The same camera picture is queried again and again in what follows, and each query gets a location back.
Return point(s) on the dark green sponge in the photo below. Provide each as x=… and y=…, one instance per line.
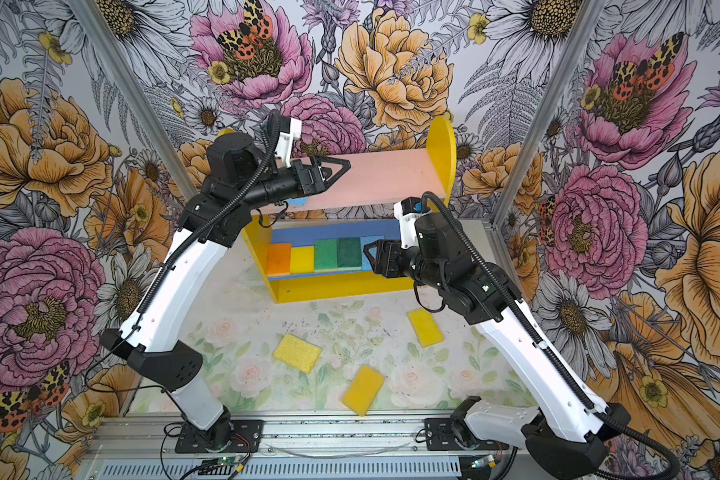
x=349, y=254

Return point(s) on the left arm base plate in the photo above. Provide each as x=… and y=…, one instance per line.
x=226, y=436

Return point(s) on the small yellow sponge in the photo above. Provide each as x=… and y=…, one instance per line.
x=425, y=328

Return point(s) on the golden yellow sponge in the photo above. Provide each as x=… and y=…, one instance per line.
x=363, y=390

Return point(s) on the aluminium front rail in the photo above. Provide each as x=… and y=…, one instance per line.
x=145, y=437

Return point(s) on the bright yellow sponge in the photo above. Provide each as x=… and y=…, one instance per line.
x=302, y=260

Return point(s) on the yellow porous sponge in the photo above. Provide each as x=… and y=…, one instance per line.
x=297, y=353

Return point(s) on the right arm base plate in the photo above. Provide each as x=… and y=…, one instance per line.
x=444, y=434

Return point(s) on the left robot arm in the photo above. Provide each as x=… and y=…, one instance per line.
x=242, y=179

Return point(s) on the light green sponge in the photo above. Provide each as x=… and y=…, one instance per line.
x=326, y=256

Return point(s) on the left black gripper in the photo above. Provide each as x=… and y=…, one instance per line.
x=318, y=185

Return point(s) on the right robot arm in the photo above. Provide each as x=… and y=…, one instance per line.
x=567, y=430

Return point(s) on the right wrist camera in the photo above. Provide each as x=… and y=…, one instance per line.
x=407, y=212

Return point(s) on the yellow wooden shelf unit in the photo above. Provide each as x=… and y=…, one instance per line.
x=378, y=178

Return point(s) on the blue porous sponge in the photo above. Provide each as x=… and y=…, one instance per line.
x=298, y=201

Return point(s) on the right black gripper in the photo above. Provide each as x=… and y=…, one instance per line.
x=389, y=252

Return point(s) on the orange sponge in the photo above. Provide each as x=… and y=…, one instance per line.
x=278, y=260

